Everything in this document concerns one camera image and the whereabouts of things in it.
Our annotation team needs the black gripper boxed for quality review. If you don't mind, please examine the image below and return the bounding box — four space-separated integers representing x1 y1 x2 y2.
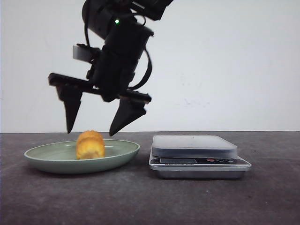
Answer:
48 47 152 136

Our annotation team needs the yellow corn cob piece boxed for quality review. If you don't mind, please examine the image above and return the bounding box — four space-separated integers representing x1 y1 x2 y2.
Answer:
76 130 105 159

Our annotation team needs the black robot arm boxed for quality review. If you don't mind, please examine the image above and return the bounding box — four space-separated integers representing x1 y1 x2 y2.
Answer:
48 0 170 135

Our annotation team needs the green shallow plate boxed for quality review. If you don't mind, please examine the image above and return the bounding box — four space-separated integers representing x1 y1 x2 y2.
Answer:
24 139 140 174

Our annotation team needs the silver digital kitchen scale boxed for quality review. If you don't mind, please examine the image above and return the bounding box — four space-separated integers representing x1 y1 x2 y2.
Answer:
149 135 252 179

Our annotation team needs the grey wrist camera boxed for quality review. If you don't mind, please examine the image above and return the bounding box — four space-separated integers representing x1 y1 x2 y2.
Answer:
73 44 101 64

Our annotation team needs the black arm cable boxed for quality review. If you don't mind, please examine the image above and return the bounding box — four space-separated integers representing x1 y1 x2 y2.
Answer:
127 44 152 90

